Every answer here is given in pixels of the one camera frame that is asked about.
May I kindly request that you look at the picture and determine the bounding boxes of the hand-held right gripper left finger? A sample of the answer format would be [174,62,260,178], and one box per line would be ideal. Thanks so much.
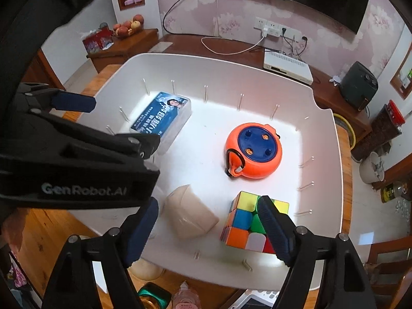
[42,196,160,309]

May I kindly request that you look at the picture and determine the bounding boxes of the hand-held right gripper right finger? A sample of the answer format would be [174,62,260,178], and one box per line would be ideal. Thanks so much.
[257,195,377,309]

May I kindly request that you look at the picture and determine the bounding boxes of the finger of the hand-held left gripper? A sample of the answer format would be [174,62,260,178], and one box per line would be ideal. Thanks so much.
[35,112,161,165]
[18,83,97,113]

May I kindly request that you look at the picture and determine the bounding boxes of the colourful puzzle cube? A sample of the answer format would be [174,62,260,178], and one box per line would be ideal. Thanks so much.
[220,191,290,254]

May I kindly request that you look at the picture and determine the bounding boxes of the clear card box blue print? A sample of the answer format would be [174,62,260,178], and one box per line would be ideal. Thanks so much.
[130,91,193,153]

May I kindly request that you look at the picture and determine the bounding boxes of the orange blue tape measure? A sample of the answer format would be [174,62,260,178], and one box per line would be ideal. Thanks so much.
[224,122,283,179]

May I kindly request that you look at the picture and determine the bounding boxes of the white plastic storage bin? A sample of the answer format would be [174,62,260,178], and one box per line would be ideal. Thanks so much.
[77,53,353,292]

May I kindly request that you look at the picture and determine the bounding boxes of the red tissue box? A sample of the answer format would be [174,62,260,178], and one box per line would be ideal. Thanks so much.
[83,28,114,54]

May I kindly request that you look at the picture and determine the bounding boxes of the green perfume bottle gold cap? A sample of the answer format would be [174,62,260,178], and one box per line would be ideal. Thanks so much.
[138,282,172,309]

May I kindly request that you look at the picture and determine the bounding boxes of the wooden side cabinet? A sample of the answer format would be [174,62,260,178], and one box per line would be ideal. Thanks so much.
[87,28,159,73]

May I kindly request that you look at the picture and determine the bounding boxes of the bowl of peaches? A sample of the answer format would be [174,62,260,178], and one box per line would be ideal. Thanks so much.
[113,14,144,39]

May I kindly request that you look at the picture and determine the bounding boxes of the white bucket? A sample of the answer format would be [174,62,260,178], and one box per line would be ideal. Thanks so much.
[359,151,385,184]

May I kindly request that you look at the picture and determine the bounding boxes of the green yellow bottle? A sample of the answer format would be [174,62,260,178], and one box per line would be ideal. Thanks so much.
[381,182,409,203]

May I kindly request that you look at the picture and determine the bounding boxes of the yellow hoop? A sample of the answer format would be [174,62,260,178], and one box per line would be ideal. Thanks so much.
[333,113,356,150]

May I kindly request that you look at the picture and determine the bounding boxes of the wooden chair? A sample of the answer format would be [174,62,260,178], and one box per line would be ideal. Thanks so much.
[364,232,412,309]

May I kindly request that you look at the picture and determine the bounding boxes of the tall canister red lid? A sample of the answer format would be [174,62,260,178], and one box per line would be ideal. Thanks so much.
[351,100,404,161]

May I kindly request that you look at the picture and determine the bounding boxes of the white set-top box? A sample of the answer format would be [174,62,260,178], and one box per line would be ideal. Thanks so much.
[264,51,314,85]

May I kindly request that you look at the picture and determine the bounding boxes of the black air fryer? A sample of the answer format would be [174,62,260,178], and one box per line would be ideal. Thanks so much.
[341,61,379,109]

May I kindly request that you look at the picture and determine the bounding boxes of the white handheld camera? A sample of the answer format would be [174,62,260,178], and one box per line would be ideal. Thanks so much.
[232,290,284,309]

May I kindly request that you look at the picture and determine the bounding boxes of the black television cable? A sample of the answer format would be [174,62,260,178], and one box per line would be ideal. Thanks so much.
[162,0,200,34]

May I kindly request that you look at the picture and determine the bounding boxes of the white charging cable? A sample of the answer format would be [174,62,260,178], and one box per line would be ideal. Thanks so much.
[201,35,268,54]

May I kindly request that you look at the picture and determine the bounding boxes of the white wall outlet strip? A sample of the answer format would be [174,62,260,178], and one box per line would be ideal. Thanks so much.
[253,17,303,39]

